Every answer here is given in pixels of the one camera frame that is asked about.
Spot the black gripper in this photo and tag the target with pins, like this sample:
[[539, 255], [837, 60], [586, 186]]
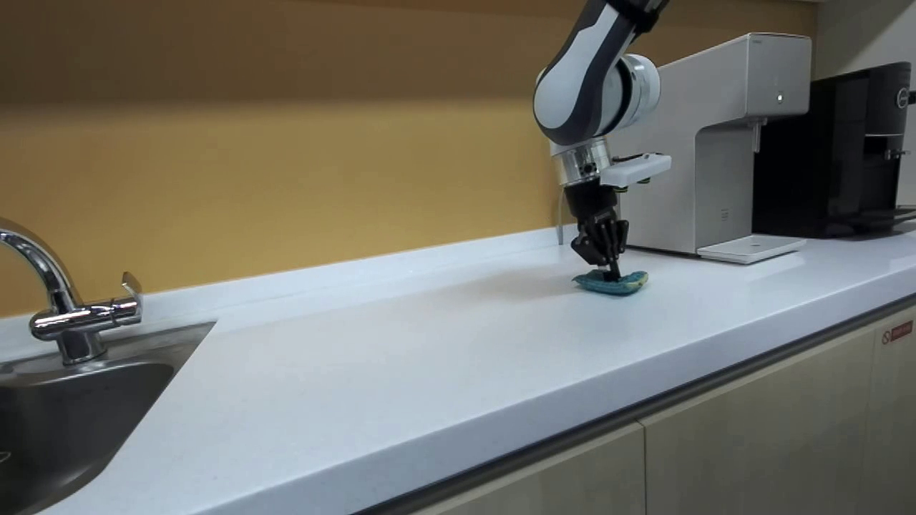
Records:
[[591, 203]]

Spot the teal striped sponge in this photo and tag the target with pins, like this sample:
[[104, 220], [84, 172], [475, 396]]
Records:
[[616, 283]]

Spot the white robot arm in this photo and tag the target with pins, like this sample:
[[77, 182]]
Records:
[[581, 87]]

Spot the white water dispenser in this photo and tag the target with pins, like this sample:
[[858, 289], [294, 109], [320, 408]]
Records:
[[724, 143]]

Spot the black coffee machine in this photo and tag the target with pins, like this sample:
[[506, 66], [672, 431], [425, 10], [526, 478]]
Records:
[[818, 182]]

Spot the beige narrow base cabinet door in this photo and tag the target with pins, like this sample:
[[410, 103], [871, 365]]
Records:
[[562, 482]]

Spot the beige wide base cabinet door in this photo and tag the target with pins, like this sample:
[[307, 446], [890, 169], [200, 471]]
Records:
[[781, 431]]

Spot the red white cabinet sticker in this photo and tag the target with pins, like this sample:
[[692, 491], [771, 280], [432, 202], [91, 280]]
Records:
[[897, 330]]

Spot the chrome sink faucet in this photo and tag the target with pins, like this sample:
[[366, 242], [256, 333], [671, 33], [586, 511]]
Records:
[[57, 320]]

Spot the stainless steel sink basin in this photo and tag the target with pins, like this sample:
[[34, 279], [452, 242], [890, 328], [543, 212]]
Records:
[[67, 418]]

